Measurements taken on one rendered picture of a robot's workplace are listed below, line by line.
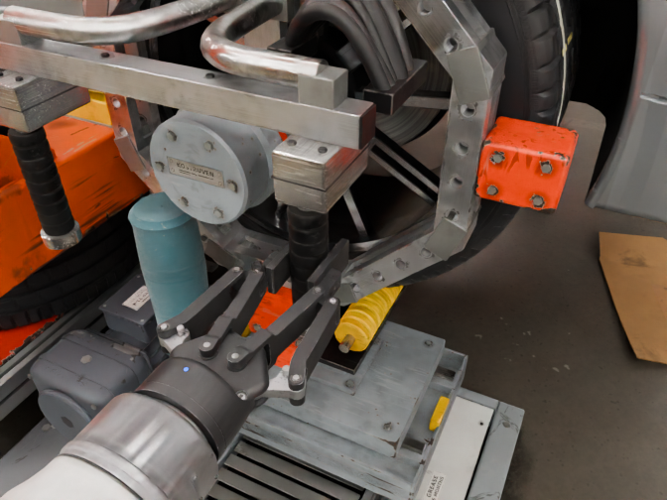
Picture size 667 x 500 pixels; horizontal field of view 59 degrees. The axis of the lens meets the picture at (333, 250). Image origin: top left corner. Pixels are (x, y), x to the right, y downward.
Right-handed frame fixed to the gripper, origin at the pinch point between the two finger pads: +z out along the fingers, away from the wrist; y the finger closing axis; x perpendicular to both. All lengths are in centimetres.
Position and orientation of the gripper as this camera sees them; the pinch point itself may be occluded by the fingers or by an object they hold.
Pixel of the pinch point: (309, 264)
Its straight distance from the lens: 54.9
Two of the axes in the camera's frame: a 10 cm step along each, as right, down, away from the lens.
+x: 0.0, -7.9, -6.1
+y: 9.0, 2.7, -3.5
